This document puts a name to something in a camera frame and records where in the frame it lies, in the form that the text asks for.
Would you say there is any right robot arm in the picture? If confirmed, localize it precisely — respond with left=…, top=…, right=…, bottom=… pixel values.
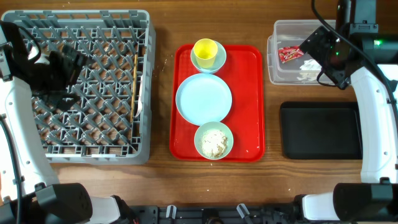
left=294, top=1, right=397, bottom=223

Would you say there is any grey dishwasher rack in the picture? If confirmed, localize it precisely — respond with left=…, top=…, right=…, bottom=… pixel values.
left=2, top=9, right=156, bottom=165

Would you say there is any white plastic fork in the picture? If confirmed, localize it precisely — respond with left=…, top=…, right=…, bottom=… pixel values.
left=134, top=77, right=143, bottom=118

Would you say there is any green bowl with food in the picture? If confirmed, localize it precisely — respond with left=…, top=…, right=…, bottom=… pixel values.
left=194, top=122, right=234, bottom=160

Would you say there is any clear plastic bin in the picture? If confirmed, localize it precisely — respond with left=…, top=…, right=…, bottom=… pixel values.
left=267, top=20, right=321, bottom=85

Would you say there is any black plastic tray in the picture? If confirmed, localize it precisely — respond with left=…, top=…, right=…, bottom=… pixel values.
left=279, top=101, right=363, bottom=160

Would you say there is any light blue plate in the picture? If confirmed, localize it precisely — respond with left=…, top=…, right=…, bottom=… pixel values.
left=175, top=73, right=233, bottom=126

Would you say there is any white napkin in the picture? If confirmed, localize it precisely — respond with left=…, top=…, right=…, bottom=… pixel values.
left=297, top=59, right=322, bottom=82

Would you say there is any yellow plastic cup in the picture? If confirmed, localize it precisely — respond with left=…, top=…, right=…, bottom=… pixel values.
left=193, top=39, right=218, bottom=68

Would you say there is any small green bowl under cup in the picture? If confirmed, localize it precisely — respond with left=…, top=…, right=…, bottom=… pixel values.
left=190, top=41, right=227, bottom=74

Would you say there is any red plastic tray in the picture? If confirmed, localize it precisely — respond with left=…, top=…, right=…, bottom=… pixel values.
left=169, top=45, right=266, bottom=162

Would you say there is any red snack wrapper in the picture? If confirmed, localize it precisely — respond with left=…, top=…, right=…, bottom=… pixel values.
left=278, top=45, right=304, bottom=63

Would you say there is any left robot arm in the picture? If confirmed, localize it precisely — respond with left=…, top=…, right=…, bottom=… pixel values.
left=1, top=22, right=139, bottom=223

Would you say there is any wooden chopstick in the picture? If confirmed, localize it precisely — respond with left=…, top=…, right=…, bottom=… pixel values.
left=130, top=54, right=138, bottom=123

